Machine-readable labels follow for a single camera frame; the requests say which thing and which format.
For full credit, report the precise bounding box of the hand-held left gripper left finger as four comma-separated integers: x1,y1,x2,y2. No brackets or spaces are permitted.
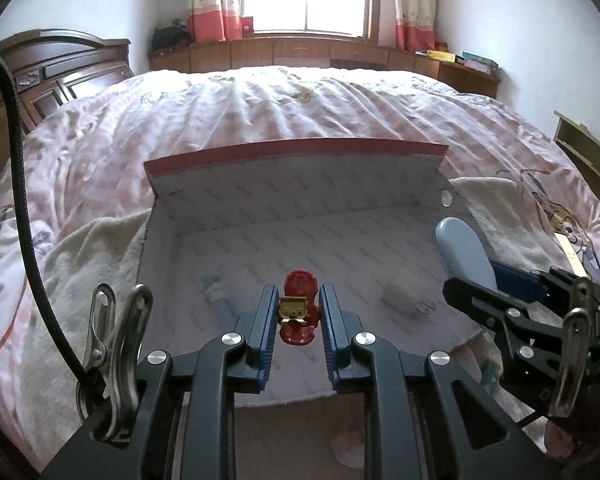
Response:
40,284,281,480

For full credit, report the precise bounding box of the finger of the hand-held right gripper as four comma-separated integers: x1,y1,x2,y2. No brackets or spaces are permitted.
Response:
490,259,588,311
442,276,566,361

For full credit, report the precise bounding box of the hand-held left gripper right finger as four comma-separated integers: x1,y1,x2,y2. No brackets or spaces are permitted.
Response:
320,284,561,480

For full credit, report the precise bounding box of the light blue plastic case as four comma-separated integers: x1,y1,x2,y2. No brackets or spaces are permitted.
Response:
435,217,498,293

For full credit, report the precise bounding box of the red figurine toy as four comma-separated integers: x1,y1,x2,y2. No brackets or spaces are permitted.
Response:
278,269,321,347

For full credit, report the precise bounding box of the red cardboard box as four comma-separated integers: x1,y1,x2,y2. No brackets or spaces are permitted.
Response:
135,137,486,406

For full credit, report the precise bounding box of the person's right hand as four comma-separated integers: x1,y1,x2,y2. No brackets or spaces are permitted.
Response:
545,422,596,461

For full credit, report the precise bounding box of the metal spring clip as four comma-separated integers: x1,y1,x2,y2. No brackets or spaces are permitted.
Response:
82,284,154,443
552,280,598,418

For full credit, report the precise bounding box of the small blue white object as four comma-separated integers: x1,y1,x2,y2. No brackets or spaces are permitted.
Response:
200,272,233,321

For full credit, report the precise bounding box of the white charger plug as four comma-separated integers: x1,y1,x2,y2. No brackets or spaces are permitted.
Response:
382,272,436,317

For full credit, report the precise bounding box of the light wooden shelf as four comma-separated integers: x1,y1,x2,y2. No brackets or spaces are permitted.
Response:
552,110,600,188

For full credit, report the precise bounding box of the beige fleece blanket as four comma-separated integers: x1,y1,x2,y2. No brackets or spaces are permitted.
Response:
10,175,571,480

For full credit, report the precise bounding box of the pink checked quilt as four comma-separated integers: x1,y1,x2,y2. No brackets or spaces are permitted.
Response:
0,65,600,461

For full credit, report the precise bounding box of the wooden windowsill cabinet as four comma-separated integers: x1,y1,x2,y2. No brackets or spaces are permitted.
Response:
147,35,501,98

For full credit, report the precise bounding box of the floral curtain with pink hem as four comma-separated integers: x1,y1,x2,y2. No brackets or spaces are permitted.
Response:
187,0,243,43
392,0,438,52

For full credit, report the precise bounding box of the black bag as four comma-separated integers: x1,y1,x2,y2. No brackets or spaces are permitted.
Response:
152,22,193,53

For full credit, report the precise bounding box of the dark wooden headboard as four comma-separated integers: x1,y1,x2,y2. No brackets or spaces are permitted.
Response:
0,30,133,201

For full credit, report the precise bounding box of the thick black braided cable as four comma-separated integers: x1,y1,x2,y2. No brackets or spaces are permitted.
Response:
0,49,106,396

